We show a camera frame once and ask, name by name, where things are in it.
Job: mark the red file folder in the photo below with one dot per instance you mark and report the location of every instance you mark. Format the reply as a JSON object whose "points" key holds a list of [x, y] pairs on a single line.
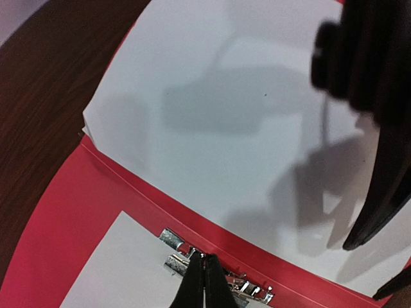
{"points": [[82, 202]]}

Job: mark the small white paper sheet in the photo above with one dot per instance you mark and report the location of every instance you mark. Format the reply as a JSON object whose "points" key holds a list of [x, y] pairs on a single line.
{"points": [[130, 267]]}

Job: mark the metal spine folder clip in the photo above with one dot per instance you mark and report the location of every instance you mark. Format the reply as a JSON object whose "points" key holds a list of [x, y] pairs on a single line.
{"points": [[244, 291]]}

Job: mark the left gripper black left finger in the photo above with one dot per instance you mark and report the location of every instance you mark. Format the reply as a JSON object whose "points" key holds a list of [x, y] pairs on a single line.
{"points": [[191, 291]]}

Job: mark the large white paper sheet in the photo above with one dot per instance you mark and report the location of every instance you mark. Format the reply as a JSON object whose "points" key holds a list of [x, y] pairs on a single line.
{"points": [[211, 103]]}

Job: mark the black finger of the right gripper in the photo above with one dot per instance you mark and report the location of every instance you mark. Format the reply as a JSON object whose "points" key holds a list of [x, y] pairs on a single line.
{"points": [[389, 188], [397, 283]]}

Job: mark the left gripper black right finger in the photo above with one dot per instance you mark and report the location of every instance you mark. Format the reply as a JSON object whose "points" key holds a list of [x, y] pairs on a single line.
{"points": [[217, 291]]}

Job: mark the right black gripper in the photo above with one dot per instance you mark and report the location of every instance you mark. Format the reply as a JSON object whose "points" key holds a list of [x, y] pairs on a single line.
{"points": [[364, 58]]}

